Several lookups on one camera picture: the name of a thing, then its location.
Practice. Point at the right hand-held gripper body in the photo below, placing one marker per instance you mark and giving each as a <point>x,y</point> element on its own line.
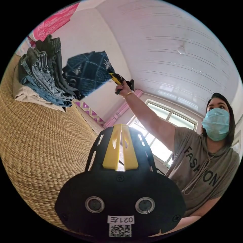
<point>126,83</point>

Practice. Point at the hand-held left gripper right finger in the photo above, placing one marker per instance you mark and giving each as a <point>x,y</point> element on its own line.
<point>130,153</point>

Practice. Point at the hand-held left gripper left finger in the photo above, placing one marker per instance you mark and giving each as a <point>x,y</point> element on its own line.
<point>111,153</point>

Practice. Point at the blue patterned long sleeve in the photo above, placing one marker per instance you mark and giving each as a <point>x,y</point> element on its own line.
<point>89,73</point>

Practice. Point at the person's right forearm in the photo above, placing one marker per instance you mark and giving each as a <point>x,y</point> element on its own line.
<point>144,114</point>

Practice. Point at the person's left forearm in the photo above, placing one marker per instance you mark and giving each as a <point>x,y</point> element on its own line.
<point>187,224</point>

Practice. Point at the person's right hand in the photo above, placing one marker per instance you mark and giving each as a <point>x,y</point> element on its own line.
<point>124,89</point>

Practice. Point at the window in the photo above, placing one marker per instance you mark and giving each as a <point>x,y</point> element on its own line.
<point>161,132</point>

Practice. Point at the round white ceiling lamp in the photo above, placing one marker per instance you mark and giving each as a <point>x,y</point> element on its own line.
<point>181,50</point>

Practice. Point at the pile of clothes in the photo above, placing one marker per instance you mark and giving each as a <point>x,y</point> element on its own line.
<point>44,76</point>

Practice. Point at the bed with woven mat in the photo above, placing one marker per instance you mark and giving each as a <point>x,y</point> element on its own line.
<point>38,151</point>

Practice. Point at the person's body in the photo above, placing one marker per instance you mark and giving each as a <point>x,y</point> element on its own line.
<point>207,163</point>

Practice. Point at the pink patterned curtain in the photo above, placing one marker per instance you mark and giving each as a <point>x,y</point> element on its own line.
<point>55,20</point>

